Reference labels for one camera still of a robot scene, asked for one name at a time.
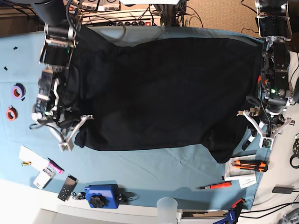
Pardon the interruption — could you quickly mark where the blue orange clamp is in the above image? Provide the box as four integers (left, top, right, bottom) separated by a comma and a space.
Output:
214, 198, 245, 224

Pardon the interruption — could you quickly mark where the blue plastic box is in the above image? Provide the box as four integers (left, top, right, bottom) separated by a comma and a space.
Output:
84, 184, 120, 209

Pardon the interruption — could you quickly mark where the power strip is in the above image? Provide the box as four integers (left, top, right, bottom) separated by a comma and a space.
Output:
91, 21, 154, 26

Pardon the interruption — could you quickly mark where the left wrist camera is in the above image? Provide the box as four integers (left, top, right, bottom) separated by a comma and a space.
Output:
259, 137, 274, 150

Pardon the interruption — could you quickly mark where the white business card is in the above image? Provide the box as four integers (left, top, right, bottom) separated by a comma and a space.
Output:
239, 175, 256, 189

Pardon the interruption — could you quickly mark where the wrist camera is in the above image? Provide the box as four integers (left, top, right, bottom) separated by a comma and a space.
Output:
259, 137, 274, 150
58, 140, 74, 153

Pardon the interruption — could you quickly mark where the black remote control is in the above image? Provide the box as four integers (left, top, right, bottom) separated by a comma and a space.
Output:
58, 175, 77, 201

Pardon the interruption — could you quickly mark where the white marker pen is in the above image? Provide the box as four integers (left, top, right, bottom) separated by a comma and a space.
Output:
242, 136, 255, 151

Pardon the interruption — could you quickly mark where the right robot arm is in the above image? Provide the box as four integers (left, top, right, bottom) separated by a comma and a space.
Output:
30, 0, 92, 147

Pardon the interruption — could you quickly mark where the orange screwdriver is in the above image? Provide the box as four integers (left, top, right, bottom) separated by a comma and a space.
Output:
195, 182, 232, 190

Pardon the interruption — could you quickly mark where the red tape roll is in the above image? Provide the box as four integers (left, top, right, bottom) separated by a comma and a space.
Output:
6, 106, 18, 121

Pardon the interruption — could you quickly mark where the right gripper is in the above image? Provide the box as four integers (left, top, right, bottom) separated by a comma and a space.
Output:
46, 115, 93, 143

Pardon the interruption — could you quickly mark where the pink marker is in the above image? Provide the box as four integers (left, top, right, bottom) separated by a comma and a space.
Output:
48, 158, 64, 174

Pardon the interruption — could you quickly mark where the white card box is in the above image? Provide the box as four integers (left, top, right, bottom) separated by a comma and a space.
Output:
33, 168, 55, 189

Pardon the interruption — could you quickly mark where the white paper sheet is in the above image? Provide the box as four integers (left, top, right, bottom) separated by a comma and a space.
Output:
19, 145, 49, 171

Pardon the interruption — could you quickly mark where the purple tape roll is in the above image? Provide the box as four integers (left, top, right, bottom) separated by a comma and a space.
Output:
12, 83, 26, 99

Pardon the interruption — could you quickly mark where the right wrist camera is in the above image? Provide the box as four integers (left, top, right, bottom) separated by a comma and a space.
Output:
58, 140, 74, 153

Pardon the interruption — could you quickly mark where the black t-shirt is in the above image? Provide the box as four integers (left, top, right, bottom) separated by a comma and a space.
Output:
63, 27, 262, 163

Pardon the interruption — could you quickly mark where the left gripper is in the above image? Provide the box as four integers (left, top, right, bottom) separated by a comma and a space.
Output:
237, 107, 295, 137

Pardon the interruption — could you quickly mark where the orange utility knife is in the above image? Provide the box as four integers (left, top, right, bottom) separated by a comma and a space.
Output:
232, 160, 268, 173

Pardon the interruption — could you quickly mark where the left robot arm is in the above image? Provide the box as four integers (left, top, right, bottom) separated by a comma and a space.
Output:
241, 0, 295, 147

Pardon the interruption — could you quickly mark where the frosted plastic cup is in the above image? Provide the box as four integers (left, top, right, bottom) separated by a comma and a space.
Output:
157, 197, 178, 224

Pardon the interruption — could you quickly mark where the brass battery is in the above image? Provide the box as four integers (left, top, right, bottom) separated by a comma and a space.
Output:
21, 161, 32, 166

